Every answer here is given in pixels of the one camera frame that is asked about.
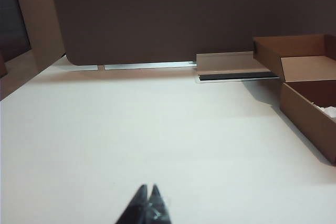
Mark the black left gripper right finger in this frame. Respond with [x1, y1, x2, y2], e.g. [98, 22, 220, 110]
[145, 184, 173, 224]

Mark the black cable slot cover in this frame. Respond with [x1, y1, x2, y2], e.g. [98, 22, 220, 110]
[195, 71, 280, 84]

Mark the brown cardboard box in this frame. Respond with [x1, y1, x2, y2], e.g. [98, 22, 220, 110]
[253, 34, 336, 167]

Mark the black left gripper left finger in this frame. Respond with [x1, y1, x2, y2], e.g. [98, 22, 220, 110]
[115, 184, 149, 224]

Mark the large white paper ball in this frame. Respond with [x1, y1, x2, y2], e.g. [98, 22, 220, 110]
[312, 104, 336, 120]

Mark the grey desk divider panel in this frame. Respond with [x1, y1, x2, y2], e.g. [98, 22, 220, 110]
[47, 0, 336, 67]

